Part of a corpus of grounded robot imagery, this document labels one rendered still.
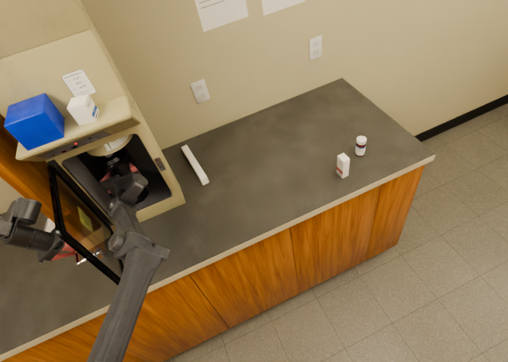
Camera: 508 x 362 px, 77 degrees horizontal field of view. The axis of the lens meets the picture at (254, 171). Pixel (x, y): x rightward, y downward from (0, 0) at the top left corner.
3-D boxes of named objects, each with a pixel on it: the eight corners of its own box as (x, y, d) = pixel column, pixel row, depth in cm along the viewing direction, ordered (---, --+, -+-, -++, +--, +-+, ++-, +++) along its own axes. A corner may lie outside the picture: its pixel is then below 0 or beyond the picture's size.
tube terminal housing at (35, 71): (108, 192, 151) (-22, 34, 94) (173, 165, 156) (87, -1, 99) (113, 233, 135) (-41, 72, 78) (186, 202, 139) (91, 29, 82)
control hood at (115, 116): (40, 157, 100) (17, 133, 92) (140, 119, 105) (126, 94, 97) (38, 182, 92) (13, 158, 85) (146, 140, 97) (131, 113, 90)
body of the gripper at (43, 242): (43, 247, 98) (17, 241, 92) (64, 224, 97) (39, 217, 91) (44, 264, 94) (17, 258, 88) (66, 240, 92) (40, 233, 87)
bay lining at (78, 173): (107, 180, 146) (60, 120, 119) (161, 158, 149) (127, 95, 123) (112, 221, 130) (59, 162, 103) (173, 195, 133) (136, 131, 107)
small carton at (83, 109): (82, 114, 93) (70, 97, 89) (99, 110, 93) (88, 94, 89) (78, 125, 90) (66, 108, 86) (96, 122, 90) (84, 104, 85)
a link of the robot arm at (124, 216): (106, 255, 68) (151, 273, 73) (122, 232, 69) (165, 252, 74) (101, 209, 107) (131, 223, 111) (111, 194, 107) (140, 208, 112)
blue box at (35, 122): (30, 130, 92) (7, 105, 86) (64, 117, 94) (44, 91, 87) (27, 151, 86) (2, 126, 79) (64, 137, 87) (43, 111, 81)
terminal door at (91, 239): (111, 229, 130) (49, 162, 101) (129, 292, 111) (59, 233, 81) (109, 230, 130) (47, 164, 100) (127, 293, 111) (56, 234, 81)
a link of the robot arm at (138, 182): (104, 211, 104) (129, 223, 107) (124, 186, 101) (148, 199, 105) (112, 192, 114) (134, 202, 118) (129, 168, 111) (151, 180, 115)
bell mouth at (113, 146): (85, 134, 121) (76, 122, 116) (130, 116, 123) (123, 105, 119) (86, 163, 109) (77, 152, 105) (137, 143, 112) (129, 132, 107)
